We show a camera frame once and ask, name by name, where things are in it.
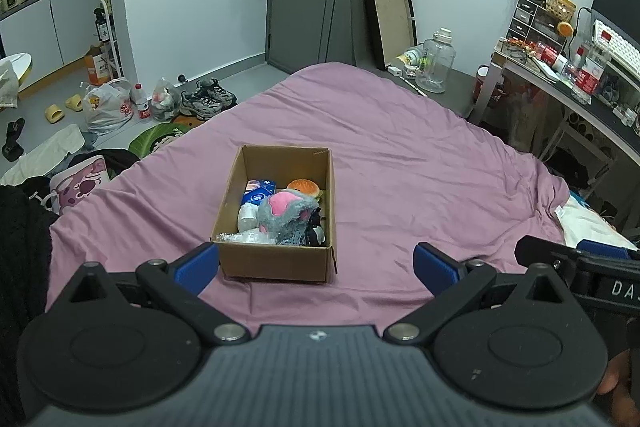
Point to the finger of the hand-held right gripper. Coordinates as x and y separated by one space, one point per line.
600 252

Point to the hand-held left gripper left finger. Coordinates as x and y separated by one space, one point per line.
195 268

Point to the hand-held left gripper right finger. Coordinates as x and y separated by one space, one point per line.
435 268

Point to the clear plastic wrapper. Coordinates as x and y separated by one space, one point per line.
242 238

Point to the cardboard box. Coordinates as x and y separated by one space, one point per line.
275 262

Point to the blue tissue pack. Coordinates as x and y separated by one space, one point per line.
259 193

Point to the grey pink plush toy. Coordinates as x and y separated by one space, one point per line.
287 217

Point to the black white plush toy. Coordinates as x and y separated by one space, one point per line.
315 232

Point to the burger plush toy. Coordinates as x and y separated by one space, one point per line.
303 188

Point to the person's right hand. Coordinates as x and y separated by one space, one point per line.
614 374

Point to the pink bed sheet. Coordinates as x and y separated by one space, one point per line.
400 167

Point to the green floor mat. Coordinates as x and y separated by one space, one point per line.
155 139

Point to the pink printed pillow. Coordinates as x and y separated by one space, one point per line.
82 187

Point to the brown paper bag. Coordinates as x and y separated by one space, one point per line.
525 122

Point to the grey sneaker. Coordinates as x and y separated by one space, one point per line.
220 92
200 107

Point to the white desk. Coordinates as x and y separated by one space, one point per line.
565 94

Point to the clear plastic trash bag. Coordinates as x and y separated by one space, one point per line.
165 99

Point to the black clothing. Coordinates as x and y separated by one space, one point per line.
22 267

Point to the red capped plastic bottle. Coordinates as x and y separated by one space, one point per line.
141 102

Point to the red white container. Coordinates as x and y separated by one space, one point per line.
590 77

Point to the white plastic bag red print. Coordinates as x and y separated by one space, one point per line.
107 109

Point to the white cloth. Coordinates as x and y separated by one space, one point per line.
40 157

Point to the clear water jug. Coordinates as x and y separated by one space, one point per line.
435 64

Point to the yellow slipper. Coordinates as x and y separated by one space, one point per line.
74 103
54 114

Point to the white keyboard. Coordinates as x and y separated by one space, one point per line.
620 47

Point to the white green bottle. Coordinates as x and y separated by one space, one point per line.
410 56

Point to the orange cardboard carton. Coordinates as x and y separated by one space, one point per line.
99 67

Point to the black sandal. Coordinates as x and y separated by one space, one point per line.
12 139

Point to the orange ball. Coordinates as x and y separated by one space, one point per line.
565 30

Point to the grey drawer organizer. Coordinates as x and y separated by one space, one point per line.
530 22

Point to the wicker basket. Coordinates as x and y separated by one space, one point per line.
561 8

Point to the white storage rack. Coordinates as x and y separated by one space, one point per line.
107 32

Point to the black framed cardboard tray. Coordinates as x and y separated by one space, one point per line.
389 12

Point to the white cabinet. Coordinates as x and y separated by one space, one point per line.
50 27

